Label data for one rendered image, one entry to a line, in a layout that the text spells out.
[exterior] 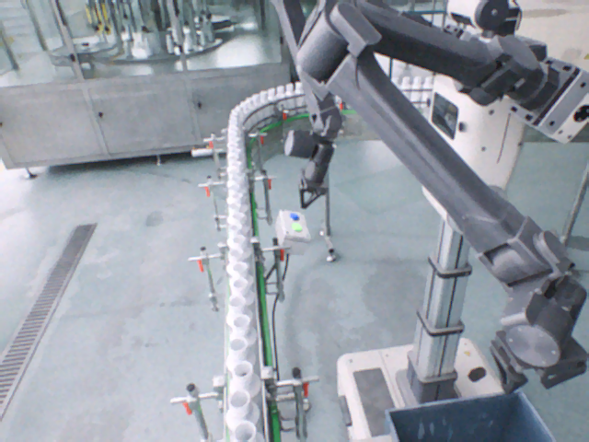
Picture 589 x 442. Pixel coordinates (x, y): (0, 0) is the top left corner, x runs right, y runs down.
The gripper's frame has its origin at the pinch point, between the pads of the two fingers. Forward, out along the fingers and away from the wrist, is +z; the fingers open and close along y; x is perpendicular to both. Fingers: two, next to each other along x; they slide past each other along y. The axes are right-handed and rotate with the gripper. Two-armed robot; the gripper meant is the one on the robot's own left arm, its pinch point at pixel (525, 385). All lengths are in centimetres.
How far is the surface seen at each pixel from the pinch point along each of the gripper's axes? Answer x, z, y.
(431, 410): 16.1, 29.1, -4.6
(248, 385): 13.8, 8.4, -42.9
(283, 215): 73, 9, -29
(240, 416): 7.6, 8.0, -44.4
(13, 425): 99, 122, -161
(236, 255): 53, 7, -44
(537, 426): 9.3, 29.6, 15.6
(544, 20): 358, 8, 247
